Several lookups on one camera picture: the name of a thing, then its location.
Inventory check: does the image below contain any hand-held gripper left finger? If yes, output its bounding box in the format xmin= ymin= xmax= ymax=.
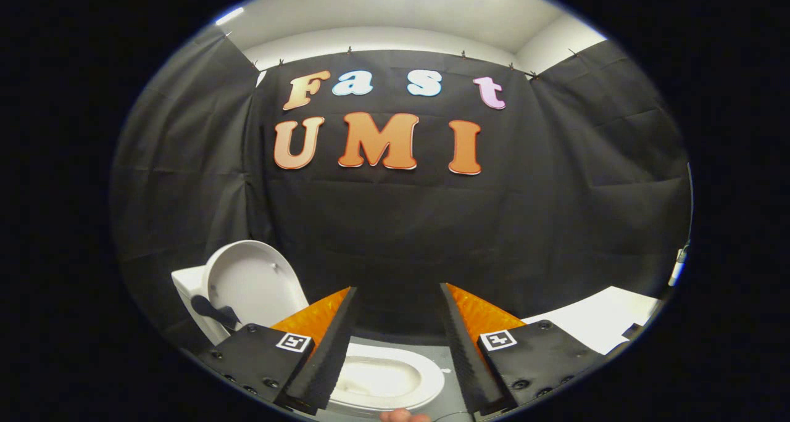
xmin=197 ymin=286 xmax=360 ymax=413

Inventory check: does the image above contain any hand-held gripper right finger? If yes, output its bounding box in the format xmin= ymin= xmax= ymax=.
xmin=439 ymin=282 xmax=605 ymax=413

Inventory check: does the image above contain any white toilet bowl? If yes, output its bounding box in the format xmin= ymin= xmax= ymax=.
xmin=327 ymin=343 xmax=446 ymax=413

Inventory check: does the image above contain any white drawer cabinet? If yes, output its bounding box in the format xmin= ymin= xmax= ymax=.
xmin=522 ymin=286 xmax=661 ymax=355

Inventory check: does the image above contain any black backdrop cloth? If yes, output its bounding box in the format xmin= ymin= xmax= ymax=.
xmin=111 ymin=24 xmax=691 ymax=349

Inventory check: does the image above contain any white shelf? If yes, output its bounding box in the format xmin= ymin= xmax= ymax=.
xmin=670 ymin=243 xmax=689 ymax=287

